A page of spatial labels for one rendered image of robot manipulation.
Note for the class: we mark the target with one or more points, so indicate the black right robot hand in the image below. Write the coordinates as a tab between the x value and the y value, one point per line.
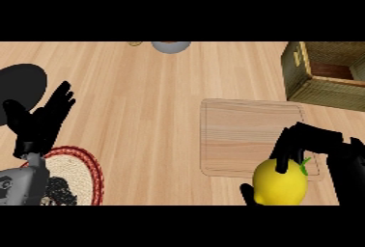
333	151

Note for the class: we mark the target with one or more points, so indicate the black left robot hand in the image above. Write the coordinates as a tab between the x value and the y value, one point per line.
41	123

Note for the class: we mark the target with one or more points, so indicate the yellow lemon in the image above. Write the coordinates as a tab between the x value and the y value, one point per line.
280	184

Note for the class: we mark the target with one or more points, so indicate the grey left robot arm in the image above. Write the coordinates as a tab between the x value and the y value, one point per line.
22	183

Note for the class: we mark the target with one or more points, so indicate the pale wooden cutting board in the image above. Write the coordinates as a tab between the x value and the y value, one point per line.
252	135

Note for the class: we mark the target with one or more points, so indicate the olive wicker basket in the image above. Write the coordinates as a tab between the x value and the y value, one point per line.
329	77

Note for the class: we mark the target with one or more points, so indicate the round black plate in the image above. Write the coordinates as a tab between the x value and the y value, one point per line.
20	90

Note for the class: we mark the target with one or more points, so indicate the round red-rimmed woven placemat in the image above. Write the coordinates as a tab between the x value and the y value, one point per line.
72	180

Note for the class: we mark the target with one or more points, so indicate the small tan round object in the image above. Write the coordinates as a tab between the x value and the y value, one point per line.
135	43

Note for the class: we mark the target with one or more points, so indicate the grey bowl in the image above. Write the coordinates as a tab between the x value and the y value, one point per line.
171	46

